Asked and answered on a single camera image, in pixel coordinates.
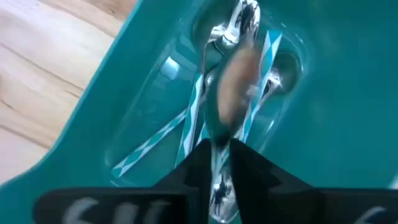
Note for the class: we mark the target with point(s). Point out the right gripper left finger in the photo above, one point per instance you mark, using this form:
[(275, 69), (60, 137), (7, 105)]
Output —
[(192, 177)]

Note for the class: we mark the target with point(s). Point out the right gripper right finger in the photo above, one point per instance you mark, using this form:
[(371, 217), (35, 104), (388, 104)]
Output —
[(258, 177)]

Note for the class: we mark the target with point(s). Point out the teal plastic bin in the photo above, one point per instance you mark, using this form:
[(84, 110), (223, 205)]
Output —
[(326, 109)]

